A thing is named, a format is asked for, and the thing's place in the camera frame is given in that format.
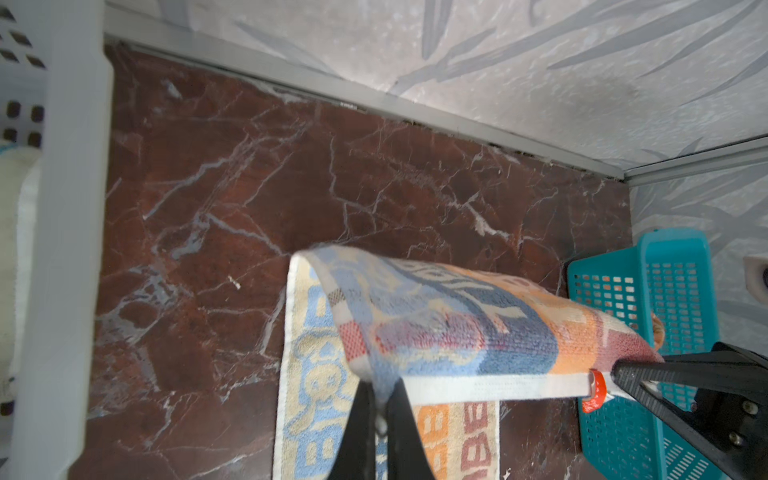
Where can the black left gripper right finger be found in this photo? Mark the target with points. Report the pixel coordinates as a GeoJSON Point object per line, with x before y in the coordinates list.
{"type": "Point", "coordinates": [406, 457]}

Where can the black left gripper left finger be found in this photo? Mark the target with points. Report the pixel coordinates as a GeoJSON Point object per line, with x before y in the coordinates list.
{"type": "Point", "coordinates": [356, 457]}

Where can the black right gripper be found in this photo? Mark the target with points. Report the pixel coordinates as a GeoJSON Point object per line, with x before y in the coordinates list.
{"type": "Point", "coordinates": [728, 425]}

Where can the blue rabbit print towel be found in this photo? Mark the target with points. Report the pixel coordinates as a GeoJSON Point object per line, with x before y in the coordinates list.
{"type": "Point", "coordinates": [459, 341]}

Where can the teal perforated plastic basket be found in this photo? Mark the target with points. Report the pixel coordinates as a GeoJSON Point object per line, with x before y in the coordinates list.
{"type": "Point", "coordinates": [667, 275]}

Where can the white perforated plastic basket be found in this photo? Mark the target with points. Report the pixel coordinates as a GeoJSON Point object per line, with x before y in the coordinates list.
{"type": "Point", "coordinates": [56, 106]}

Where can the orange rabbit print towel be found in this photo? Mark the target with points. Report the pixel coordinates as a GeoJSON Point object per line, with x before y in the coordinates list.
{"type": "Point", "coordinates": [659, 333]}

